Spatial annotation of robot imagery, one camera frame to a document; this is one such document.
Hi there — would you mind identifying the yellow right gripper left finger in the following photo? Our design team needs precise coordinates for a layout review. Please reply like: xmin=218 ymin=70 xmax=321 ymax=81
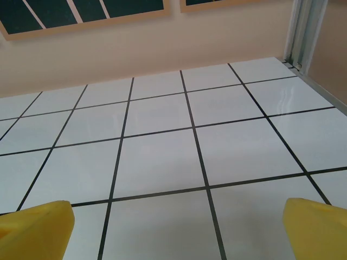
xmin=0 ymin=200 xmax=75 ymax=260

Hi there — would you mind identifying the aluminium table edge rail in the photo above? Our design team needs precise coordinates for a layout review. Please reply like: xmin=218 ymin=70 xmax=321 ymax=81
xmin=281 ymin=60 xmax=347 ymax=107

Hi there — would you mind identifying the aluminium corner post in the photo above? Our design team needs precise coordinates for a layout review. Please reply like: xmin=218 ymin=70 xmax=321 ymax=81
xmin=284 ymin=0 xmax=330 ymax=72

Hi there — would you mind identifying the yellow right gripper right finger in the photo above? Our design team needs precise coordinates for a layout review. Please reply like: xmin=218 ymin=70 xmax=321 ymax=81
xmin=282 ymin=197 xmax=347 ymax=260

